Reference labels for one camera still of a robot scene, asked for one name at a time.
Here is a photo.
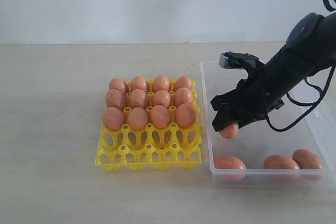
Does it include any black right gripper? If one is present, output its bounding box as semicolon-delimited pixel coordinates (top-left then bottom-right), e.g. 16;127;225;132
211;61;284;131

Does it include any brown egg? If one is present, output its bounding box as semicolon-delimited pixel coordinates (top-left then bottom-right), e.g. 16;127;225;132
175;103;196;129
102;107;125;131
264;154;300;169
127;107;148;130
174;87;194;108
219;123;239;139
130;89;149;109
150;105;171;129
214;155;246;169
153;90;171;108
105;89;127;111
292;148;323;169

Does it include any brown egg packed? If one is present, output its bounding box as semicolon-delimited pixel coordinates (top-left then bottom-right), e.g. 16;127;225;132
109;78;130;95
131;76;150;93
152;74;170;93
174;76;193;91

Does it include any yellow plastic egg tray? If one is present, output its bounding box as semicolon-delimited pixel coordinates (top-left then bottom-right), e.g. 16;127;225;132
94;78;205;172

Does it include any clear plastic container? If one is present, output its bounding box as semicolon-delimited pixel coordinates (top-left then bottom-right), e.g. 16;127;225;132
200;61;335;188

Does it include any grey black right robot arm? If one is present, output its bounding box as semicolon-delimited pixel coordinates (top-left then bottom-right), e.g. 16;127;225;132
211;13;335;132

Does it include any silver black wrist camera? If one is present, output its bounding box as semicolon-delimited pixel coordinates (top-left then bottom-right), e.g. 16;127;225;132
218;51;259;69

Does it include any black camera cable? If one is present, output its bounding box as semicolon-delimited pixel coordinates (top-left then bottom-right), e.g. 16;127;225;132
251;0;336;132

